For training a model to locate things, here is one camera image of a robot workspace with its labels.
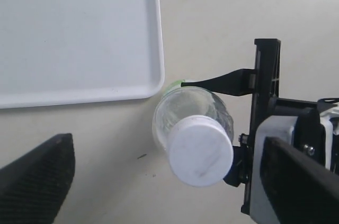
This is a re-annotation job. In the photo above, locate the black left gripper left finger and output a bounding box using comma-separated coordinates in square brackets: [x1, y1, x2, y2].
[1, 133, 75, 223]

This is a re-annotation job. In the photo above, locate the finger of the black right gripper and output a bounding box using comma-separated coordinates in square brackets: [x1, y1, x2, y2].
[223, 146, 248, 187]
[181, 69, 256, 96]

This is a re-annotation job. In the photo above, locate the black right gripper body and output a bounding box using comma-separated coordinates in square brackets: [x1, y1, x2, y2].
[240, 39, 331, 213]

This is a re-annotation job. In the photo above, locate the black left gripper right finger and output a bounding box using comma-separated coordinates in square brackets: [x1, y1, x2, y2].
[261, 137, 338, 223]

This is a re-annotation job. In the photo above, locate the white bottle cap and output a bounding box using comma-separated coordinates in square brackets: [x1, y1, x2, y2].
[166, 115, 234, 187]

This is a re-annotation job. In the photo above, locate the clear plastic drink bottle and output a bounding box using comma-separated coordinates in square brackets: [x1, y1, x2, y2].
[152, 79, 234, 150]

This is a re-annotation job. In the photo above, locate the white plastic tray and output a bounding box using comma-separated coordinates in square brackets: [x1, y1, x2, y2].
[1, 0, 165, 109]

